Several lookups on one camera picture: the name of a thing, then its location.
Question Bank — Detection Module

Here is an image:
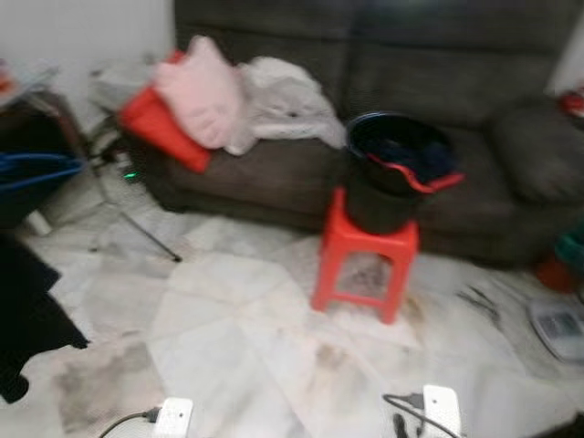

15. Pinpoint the black t-shirt green logo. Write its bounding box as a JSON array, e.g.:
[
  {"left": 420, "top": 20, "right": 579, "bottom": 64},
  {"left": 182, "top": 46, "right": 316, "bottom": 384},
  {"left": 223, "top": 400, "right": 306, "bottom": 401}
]
[{"left": 0, "top": 233, "right": 90, "bottom": 407}]

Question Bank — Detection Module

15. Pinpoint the blue plastic hanger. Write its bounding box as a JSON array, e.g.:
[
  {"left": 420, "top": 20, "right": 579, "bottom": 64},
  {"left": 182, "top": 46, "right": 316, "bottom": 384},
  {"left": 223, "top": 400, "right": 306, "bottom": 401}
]
[{"left": 0, "top": 151, "right": 88, "bottom": 194}]

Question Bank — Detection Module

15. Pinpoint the teal plastic container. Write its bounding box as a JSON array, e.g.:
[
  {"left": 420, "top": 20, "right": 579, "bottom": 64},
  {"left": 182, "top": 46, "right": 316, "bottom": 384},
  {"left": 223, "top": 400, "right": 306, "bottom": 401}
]
[{"left": 555, "top": 226, "right": 584, "bottom": 267}]

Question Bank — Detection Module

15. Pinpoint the red round container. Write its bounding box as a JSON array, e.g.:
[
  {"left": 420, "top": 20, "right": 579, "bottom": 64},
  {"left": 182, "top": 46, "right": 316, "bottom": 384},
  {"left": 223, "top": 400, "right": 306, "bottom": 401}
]
[{"left": 537, "top": 257, "right": 578, "bottom": 295}]

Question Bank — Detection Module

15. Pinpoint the small red object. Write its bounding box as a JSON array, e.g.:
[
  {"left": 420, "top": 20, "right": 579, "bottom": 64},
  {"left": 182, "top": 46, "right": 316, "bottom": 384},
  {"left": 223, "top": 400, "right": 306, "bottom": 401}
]
[{"left": 558, "top": 89, "right": 584, "bottom": 118}]

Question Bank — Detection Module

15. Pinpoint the black plastic bucket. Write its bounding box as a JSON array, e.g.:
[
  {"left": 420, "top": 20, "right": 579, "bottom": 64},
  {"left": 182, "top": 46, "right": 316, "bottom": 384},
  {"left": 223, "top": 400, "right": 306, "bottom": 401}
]
[{"left": 343, "top": 111, "right": 464, "bottom": 235}]

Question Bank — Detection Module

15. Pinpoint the dark brown sofa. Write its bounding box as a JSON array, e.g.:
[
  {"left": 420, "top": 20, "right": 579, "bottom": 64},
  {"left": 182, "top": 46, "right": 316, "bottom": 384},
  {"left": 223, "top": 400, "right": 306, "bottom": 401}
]
[{"left": 137, "top": 0, "right": 584, "bottom": 267}]

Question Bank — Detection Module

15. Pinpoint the red plastic stool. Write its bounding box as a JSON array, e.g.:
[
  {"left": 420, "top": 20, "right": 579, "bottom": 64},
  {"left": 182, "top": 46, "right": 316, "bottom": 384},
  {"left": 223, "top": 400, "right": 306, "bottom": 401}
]
[{"left": 310, "top": 187, "right": 421, "bottom": 325}]

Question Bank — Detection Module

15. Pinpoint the grey totoro plush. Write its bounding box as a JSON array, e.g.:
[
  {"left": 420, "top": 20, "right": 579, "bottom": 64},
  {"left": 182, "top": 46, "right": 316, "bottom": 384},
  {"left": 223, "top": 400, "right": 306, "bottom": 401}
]
[{"left": 226, "top": 57, "right": 348, "bottom": 156}]

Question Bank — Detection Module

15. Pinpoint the pink cat face cushion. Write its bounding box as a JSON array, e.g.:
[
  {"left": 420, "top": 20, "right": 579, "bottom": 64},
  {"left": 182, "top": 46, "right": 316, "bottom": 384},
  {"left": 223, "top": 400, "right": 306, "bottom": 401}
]
[{"left": 153, "top": 36, "right": 245, "bottom": 152}]

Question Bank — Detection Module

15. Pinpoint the silver clothes rack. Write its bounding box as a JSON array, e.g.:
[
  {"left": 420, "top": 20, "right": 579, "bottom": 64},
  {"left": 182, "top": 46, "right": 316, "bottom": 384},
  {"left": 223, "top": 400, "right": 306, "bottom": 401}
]
[{"left": 36, "top": 87, "right": 183, "bottom": 264}]

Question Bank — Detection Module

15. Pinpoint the red cushion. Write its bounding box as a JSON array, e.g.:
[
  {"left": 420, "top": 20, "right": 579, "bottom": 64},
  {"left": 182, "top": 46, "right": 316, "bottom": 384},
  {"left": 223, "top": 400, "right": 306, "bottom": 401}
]
[{"left": 119, "top": 50, "right": 213, "bottom": 174}]

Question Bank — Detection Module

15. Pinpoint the grey folded cloth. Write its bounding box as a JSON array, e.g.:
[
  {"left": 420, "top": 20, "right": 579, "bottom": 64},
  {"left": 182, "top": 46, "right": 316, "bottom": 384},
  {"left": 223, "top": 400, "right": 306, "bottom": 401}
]
[{"left": 89, "top": 59, "right": 158, "bottom": 115}]

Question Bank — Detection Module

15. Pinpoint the black television console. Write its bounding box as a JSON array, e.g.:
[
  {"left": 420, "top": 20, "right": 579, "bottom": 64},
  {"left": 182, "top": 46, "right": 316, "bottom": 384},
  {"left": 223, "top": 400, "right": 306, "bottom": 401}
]
[{"left": 0, "top": 91, "right": 89, "bottom": 236}]

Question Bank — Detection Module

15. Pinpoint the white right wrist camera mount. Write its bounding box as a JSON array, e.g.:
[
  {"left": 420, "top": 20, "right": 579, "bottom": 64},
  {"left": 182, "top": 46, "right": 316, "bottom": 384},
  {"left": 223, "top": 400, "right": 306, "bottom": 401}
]
[{"left": 421, "top": 384, "right": 463, "bottom": 438}]

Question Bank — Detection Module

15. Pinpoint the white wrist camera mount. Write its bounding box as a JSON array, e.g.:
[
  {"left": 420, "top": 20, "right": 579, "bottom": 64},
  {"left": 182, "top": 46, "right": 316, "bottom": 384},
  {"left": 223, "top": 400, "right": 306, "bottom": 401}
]
[
  {"left": 153, "top": 397, "right": 195, "bottom": 438},
  {"left": 421, "top": 384, "right": 463, "bottom": 438}
]

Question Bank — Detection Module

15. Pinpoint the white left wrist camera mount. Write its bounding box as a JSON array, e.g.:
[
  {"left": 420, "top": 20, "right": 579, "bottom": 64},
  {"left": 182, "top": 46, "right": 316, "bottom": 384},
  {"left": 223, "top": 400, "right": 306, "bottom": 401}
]
[{"left": 153, "top": 397, "right": 195, "bottom": 438}]

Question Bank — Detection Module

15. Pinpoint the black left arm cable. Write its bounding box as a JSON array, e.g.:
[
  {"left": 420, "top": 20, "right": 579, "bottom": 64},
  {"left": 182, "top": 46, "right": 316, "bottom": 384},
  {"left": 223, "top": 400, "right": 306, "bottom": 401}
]
[{"left": 97, "top": 407, "right": 163, "bottom": 438}]

